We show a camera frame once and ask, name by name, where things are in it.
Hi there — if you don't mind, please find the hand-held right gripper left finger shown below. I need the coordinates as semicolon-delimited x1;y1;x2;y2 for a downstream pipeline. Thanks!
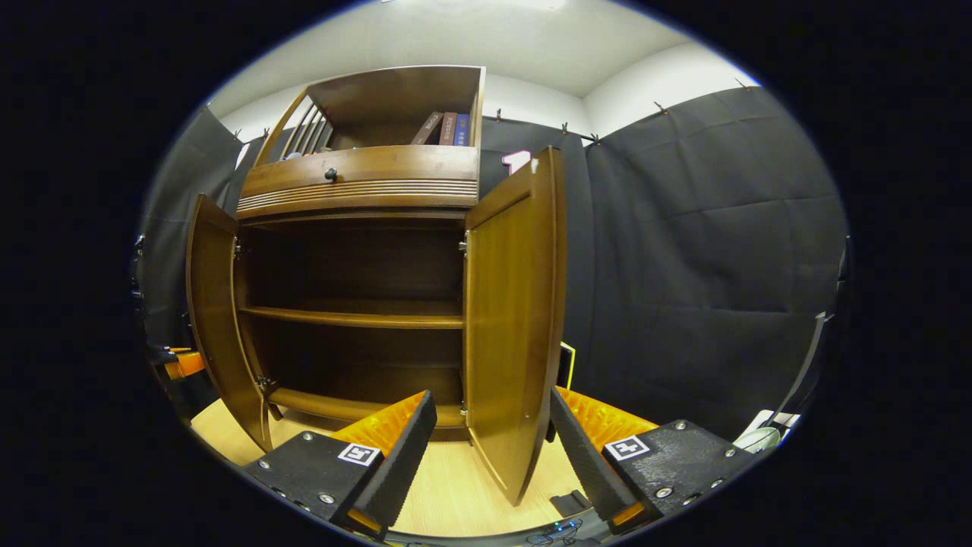
241;390;438;539

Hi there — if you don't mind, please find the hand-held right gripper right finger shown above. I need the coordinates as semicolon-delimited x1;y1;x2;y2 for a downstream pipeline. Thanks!
548;386;760;536

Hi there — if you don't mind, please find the wooden cabinet door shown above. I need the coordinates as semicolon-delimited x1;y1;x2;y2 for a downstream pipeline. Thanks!
463;146;569;507
185;193;274;454

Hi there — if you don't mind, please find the wooden double-door shoe cabinet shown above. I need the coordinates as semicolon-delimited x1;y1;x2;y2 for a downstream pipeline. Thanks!
235;65;487;443

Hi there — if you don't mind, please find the small black block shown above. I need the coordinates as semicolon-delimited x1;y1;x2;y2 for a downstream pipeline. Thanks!
551;490;593;517

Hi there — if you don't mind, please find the white round object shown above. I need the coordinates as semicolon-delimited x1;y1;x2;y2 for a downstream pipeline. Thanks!
733;410;800;454

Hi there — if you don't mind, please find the grey metal rod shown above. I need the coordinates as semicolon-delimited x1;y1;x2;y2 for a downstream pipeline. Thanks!
775;311;828;434

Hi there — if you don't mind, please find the wooden drawer with black knob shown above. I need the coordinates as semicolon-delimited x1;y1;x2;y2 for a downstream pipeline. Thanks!
237;144;481;202

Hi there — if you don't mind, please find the brown hardcover book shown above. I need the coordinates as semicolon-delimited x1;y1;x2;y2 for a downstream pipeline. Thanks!
411;112;445;145

